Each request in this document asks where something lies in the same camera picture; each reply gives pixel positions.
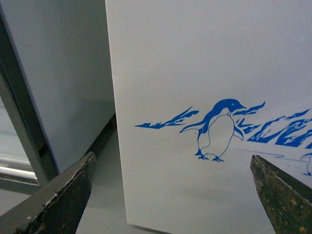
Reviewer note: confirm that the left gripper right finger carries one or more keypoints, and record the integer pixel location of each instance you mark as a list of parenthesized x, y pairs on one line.
[(286, 201)]

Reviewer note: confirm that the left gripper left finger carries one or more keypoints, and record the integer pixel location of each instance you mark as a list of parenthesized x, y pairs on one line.
[(57, 207)]

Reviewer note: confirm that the white chest freezer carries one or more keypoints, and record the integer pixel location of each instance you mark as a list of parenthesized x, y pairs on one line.
[(200, 87)]

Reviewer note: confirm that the grey metal shelf frame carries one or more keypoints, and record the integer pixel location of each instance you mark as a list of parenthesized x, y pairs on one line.
[(25, 121)]

